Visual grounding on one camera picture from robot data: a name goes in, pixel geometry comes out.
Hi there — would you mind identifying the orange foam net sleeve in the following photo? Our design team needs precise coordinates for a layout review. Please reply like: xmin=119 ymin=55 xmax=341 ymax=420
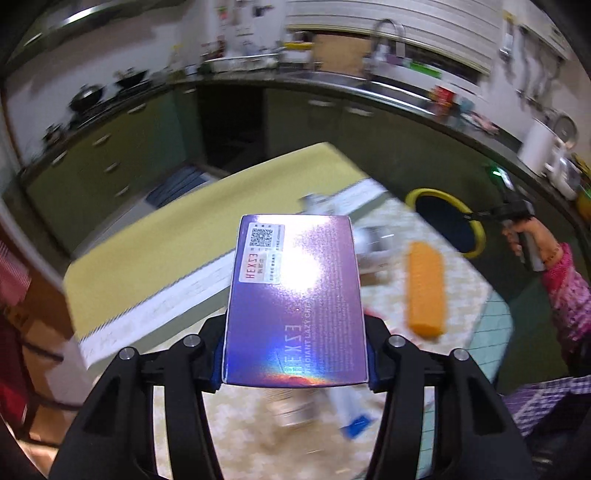
xmin=406 ymin=241 xmax=447 ymax=339

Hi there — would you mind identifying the blue white plastic wrapper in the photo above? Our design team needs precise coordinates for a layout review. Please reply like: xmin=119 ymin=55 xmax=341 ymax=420
xmin=327 ymin=386 xmax=374 ymax=440

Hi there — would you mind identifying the purple cardboard box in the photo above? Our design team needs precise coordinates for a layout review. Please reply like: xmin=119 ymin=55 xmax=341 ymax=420
xmin=222 ymin=214 xmax=369 ymax=388

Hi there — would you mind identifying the clear plastic water bottle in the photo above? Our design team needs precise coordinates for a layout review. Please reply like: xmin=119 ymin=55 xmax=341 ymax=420
xmin=298 ymin=193 xmax=399 ymax=273

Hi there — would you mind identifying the white pill bottle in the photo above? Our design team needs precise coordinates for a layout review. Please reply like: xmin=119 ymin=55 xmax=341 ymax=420
xmin=266 ymin=389 xmax=318 ymax=428

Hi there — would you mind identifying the pink sleeve forearm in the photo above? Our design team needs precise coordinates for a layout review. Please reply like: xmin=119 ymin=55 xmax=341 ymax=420
xmin=542 ymin=243 xmax=590 ymax=359

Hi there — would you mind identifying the yellow rimmed blue trash bin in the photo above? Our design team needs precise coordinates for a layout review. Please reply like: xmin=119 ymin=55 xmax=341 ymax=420
xmin=405 ymin=188 xmax=486 ymax=259

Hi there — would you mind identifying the steel kitchen faucet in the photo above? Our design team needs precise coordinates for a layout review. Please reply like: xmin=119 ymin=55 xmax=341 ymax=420
xmin=366 ymin=18 xmax=407 ymax=77

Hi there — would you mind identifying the person right hand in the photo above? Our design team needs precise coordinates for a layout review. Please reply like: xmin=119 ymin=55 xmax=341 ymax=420
xmin=502 ymin=217 xmax=564 ymax=269

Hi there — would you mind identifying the white electric kettle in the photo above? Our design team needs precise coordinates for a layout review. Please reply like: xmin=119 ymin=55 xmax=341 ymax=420
xmin=518 ymin=114 xmax=578 ymax=176

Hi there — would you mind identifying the patterned tablecloth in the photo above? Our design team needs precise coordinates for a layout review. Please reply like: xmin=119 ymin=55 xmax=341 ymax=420
xmin=62 ymin=141 xmax=516 ymax=480

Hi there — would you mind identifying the white window blind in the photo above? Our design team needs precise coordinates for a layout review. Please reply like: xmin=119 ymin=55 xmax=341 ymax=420
xmin=285 ymin=0 xmax=574 ymax=77

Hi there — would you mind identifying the steel sink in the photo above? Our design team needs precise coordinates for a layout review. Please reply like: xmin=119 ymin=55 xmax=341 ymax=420
xmin=290 ymin=71 xmax=431 ymax=108

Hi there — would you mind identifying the wooden cutting board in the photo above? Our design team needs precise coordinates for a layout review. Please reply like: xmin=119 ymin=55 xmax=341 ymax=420
xmin=314 ymin=34 xmax=370 ymax=77

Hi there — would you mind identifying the black wok left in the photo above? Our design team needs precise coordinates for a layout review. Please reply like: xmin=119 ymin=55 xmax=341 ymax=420
xmin=69 ymin=85 xmax=104 ymax=114

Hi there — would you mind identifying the black wok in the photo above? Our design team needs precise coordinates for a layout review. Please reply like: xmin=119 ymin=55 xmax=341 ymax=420
xmin=114 ymin=68 xmax=151 ymax=92
xmin=69 ymin=85 xmax=104 ymax=114

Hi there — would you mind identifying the black wok right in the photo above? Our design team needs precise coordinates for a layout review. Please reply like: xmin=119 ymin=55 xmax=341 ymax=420
xmin=114 ymin=68 xmax=151 ymax=92

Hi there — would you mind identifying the dish rack with dishes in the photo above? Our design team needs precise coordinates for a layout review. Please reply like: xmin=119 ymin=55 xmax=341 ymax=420
xmin=199 ymin=53 xmax=280 ymax=75

